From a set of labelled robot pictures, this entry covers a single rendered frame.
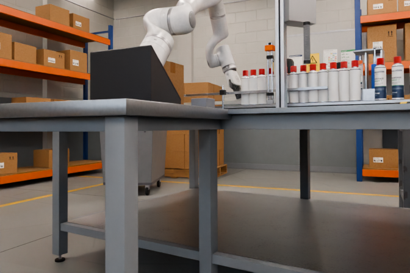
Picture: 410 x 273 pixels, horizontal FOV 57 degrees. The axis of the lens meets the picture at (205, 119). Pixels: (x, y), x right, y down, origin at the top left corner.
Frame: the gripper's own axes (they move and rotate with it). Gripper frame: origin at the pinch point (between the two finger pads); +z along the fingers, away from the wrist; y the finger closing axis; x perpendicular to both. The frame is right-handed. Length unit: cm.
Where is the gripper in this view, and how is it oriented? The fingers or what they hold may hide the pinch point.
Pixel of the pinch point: (238, 95)
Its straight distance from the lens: 224.1
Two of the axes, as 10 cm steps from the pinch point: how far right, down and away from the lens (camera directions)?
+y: 5.3, 0.1, 8.5
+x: -8.0, 3.5, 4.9
